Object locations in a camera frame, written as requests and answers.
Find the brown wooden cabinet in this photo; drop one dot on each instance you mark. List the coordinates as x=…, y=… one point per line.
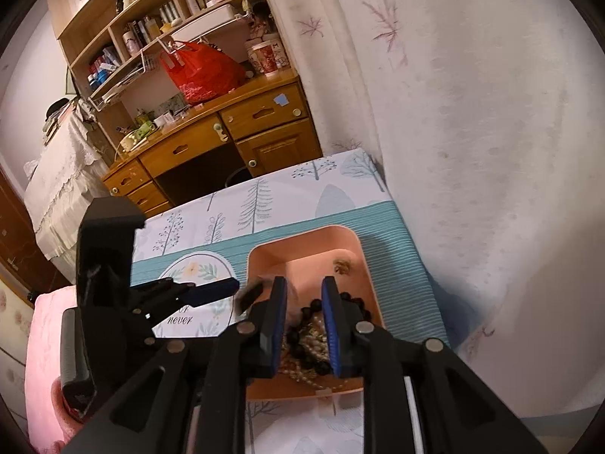
x=19, y=236

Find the white plastic storage box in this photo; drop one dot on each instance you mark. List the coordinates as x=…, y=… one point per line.
x=208, y=21

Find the pink blanket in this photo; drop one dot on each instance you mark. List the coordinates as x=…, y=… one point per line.
x=42, y=340

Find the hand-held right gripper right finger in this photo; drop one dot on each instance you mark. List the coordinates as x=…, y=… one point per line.
x=331, y=321

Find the red plastic bag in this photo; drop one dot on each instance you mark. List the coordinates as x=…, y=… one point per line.
x=203, y=73

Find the small wooden desk drawer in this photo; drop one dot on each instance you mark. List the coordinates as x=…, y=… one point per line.
x=146, y=196
x=127, y=177

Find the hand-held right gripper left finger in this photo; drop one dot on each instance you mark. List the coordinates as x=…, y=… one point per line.
x=279, y=321

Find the pale green hanging charm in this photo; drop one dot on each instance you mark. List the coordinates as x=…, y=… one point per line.
x=220, y=132

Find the wide wooden desk drawer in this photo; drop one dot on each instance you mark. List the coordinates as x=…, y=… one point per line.
x=184, y=146

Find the floral mug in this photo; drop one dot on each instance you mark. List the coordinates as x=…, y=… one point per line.
x=281, y=52

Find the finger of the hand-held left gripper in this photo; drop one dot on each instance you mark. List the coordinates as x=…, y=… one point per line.
x=250, y=299
x=212, y=289

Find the peach storage box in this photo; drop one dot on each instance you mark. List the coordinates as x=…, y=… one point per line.
x=307, y=250

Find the white lace cloth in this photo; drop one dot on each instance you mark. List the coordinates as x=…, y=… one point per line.
x=61, y=184

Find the wooden drawer with blue sticker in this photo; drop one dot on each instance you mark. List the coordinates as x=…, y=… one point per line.
x=264, y=113

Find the cream leaf-print curtain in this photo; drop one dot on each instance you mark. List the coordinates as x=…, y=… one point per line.
x=472, y=151

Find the gold flower earring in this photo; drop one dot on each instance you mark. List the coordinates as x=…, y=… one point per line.
x=342, y=268

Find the wooden desk cabinet door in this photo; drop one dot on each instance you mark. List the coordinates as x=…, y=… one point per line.
x=279, y=149

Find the red patterned mug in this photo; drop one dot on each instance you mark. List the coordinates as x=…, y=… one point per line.
x=264, y=59

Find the stack of books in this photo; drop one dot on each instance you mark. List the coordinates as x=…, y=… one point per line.
x=56, y=125

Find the wooden desk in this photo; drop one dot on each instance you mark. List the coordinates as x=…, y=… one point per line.
x=203, y=127

